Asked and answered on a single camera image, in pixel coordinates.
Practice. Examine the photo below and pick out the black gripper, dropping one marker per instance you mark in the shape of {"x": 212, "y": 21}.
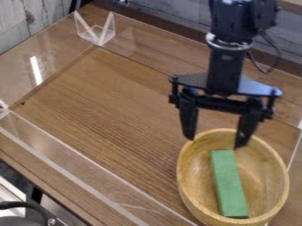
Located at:
{"x": 225, "y": 90}

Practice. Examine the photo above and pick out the green rectangular block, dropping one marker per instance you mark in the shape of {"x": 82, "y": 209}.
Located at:
{"x": 232, "y": 198}

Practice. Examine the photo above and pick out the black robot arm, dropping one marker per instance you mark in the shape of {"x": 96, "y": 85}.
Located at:
{"x": 239, "y": 22}

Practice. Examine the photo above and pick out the brown wooden bowl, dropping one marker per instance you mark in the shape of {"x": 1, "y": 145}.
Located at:
{"x": 263, "y": 171}

